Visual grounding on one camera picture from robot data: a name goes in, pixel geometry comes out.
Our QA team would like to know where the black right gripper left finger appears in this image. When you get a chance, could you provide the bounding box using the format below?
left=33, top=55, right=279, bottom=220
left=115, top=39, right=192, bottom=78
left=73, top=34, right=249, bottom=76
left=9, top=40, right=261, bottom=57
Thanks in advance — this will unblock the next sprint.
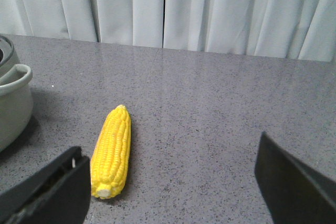
left=1, top=146, right=91, bottom=223

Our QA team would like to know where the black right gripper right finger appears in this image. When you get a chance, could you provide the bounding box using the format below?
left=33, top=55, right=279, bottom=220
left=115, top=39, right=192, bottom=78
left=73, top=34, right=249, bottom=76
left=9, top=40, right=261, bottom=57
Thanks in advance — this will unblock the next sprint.
left=255, top=133, right=335, bottom=223

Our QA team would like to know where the yellow corn cob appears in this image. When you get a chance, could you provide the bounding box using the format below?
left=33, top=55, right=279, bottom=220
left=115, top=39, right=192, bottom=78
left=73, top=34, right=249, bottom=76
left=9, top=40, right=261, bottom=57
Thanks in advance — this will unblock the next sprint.
left=90, top=104, right=131, bottom=199

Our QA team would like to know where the pale green electric cooking pot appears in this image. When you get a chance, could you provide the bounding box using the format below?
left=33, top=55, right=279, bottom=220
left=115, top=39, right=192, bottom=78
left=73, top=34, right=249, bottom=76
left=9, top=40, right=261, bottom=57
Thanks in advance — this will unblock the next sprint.
left=1, top=35, right=33, bottom=151

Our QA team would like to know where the white pleated curtain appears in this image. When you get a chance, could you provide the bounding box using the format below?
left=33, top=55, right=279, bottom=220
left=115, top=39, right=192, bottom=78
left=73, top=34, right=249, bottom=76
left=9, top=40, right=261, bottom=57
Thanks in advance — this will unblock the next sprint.
left=1, top=0, right=335, bottom=62

